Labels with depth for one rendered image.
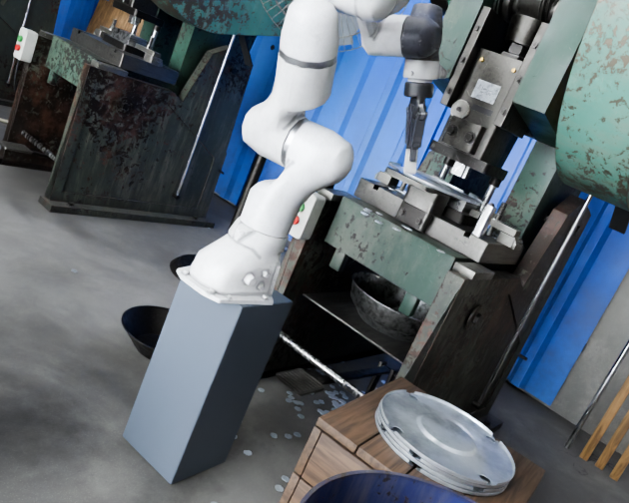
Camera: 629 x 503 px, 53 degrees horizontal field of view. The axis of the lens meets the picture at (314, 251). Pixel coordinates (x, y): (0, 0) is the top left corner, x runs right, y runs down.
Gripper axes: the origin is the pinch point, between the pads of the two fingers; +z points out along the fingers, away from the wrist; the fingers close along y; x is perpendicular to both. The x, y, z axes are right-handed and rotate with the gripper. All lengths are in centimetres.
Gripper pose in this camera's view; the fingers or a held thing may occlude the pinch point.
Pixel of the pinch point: (410, 161)
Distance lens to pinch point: 169.5
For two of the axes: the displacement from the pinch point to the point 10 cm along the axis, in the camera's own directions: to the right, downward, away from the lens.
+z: -0.7, 9.5, 3.1
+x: 9.9, 0.3, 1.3
